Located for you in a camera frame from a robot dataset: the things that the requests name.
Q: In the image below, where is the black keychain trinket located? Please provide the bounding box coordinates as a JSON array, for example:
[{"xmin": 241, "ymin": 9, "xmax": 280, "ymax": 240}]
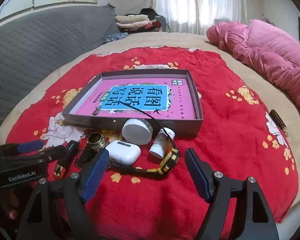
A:
[{"xmin": 75, "ymin": 147, "xmax": 95, "ymax": 168}]

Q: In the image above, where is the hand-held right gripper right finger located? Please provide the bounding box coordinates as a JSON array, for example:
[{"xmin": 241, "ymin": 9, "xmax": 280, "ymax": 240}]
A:
[{"xmin": 184, "ymin": 148, "xmax": 280, "ymax": 240}]

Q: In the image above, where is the pink quilt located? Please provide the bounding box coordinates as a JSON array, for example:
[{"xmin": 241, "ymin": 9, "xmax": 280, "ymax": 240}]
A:
[{"xmin": 206, "ymin": 19, "xmax": 300, "ymax": 124}]

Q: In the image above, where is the grey cardboard box tray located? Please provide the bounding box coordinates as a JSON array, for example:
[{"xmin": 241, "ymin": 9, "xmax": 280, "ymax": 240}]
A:
[{"xmin": 62, "ymin": 69, "xmax": 204, "ymax": 138}]

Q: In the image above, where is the white pill bottle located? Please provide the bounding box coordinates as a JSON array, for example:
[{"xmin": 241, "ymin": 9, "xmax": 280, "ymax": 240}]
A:
[{"xmin": 149, "ymin": 127, "xmax": 176, "ymax": 159}]

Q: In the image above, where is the black and yellow wristwatch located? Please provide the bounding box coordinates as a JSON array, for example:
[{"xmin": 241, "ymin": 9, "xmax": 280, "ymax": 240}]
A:
[{"xmin": 107, "ymin": 103, "xmax": 180, "ymax": 176}]

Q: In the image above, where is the black blanket label tag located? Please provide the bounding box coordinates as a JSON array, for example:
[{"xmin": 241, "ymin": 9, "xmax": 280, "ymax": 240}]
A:
[{"xmin": 270, "ymin": 109, "xmax": 289, "ymax": 137}]

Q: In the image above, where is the blue patterned cloth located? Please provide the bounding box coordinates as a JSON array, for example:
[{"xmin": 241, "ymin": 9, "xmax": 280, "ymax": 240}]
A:
[{"xmin": 103, "ymin": 32, "xmax": 128, "ymax": 44}]

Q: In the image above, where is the red floral blanket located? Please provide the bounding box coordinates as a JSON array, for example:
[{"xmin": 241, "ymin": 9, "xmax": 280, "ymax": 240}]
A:
[{"xmin": 5, "ymin": 46, "xmax": 298, "ymax": 240}]

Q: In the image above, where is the white round jar lid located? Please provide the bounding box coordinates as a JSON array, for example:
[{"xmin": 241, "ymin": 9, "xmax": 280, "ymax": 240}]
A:
[{"xmin": 122, "ymin": 118, "xmax": 153, "ymax": 145}]

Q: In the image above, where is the pink and blue book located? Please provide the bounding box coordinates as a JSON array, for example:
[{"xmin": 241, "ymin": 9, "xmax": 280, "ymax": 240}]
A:
[{"xmin": 71, "ymin": 79, "xmax": 197, "ymax": 119}]

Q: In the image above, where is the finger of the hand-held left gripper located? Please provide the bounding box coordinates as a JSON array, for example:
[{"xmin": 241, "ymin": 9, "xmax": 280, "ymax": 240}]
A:
[
  {"xmin": 1, "ymin": 145, "xmax": 67, "ymax": 167},
  {"xmin": 0, "ymin": 141, "xmax": 44, "ymax": 155}
]

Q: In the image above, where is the white curtain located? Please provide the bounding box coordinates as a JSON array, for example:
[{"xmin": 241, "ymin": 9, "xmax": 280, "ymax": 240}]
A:
[{"xmin": 154, "ymin": 0, "xmax": 248, "ymax": 34}]

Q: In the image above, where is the stack of folded clothes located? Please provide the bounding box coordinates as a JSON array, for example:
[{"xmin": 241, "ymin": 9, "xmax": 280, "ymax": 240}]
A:
[{"xmin": 114, "ymin": 8, "xmax": 165, "ymax": 32}]

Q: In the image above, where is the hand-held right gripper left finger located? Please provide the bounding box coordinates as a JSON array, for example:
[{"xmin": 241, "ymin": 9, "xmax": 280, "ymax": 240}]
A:
[{"xmin": 16, "ymin": 148, "xmax": 110, "ymax": 240}]

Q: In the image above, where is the person's left hand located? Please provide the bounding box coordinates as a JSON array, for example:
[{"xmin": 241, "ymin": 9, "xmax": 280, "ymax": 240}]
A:
[{"xmin": 0, "ymin": 187, "xmax": 28, "ymax": 233}]

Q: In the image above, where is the white earbuds case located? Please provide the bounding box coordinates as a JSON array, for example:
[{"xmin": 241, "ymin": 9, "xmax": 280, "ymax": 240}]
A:
[{"xmin": 105, "ymin": 140, "xmax": 142, "ymax": 166}]

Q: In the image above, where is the grey quilted sofa cover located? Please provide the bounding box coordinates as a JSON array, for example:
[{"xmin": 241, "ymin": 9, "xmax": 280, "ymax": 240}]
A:
[{"xmin": 0, "ymin": 4, "xmax": 120, "ymax": 135}]

